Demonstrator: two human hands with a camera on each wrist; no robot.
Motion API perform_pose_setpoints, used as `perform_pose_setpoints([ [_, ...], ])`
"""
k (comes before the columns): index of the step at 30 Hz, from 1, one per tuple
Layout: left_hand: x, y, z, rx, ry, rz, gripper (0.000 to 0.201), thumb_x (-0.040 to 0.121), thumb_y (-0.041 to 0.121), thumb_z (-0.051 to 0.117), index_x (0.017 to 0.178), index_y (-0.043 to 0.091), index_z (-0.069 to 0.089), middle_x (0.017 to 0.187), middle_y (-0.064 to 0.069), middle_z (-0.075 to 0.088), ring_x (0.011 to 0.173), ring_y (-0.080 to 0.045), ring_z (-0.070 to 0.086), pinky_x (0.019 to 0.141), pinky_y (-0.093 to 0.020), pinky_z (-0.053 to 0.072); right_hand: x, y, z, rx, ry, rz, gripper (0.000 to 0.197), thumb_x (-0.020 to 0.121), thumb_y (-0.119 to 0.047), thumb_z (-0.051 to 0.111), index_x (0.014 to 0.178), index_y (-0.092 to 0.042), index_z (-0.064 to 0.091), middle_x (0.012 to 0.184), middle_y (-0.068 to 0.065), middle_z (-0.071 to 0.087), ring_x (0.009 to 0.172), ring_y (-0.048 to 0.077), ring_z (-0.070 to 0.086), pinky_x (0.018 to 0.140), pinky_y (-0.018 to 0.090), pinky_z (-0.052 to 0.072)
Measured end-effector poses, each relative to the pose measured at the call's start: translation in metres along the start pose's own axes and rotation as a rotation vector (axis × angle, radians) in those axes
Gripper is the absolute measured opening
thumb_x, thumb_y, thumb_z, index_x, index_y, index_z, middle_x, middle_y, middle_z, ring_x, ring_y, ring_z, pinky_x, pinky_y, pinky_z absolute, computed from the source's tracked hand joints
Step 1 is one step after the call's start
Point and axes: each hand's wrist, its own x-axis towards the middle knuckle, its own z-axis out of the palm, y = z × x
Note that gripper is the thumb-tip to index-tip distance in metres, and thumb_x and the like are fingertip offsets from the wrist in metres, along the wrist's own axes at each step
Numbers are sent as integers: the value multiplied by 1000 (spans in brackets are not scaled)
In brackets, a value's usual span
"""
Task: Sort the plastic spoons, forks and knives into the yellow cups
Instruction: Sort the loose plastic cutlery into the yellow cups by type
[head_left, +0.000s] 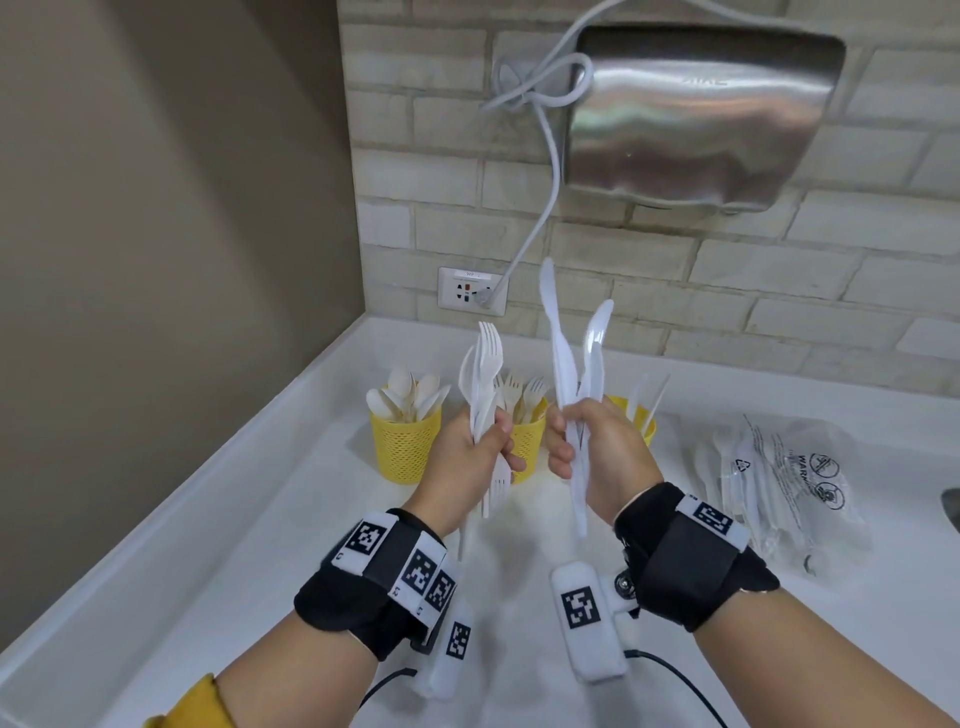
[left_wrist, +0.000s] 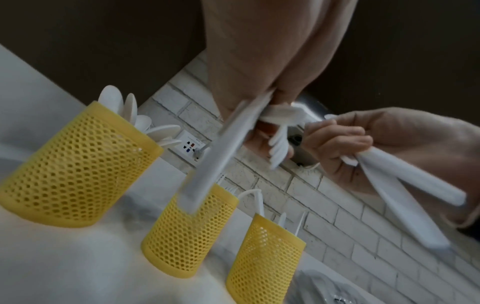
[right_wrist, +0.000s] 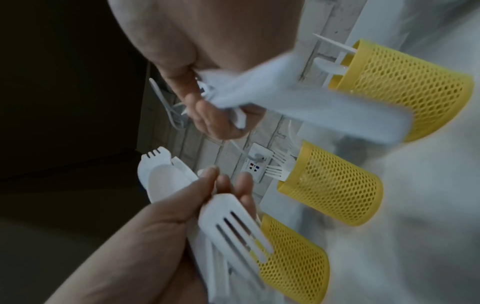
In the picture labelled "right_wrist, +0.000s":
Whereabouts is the person's left hand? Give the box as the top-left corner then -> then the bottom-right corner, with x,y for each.
44,166 -> 260,304

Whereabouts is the person's right hand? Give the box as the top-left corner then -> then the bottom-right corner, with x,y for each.
106,0 -> 301,140

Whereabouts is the white plastic knife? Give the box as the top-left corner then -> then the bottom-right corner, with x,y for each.
215,84 -> 414,145
196,52 -> 305,99

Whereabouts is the white plastic spoon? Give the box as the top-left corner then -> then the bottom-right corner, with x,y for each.
146,164 -> 192,206

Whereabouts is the white plastic fork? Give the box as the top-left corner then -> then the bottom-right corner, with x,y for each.
136,146 -> 172,191
197,193 -> 275,299

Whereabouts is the bunch of sorted white forks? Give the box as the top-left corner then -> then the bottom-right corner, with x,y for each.
264,118 -> 297,182

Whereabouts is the white power cable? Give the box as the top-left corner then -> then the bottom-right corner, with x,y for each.
148,78 -> 264,160

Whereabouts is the white wall socket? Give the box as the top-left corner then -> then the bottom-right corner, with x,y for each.
241,142 -> 275,184

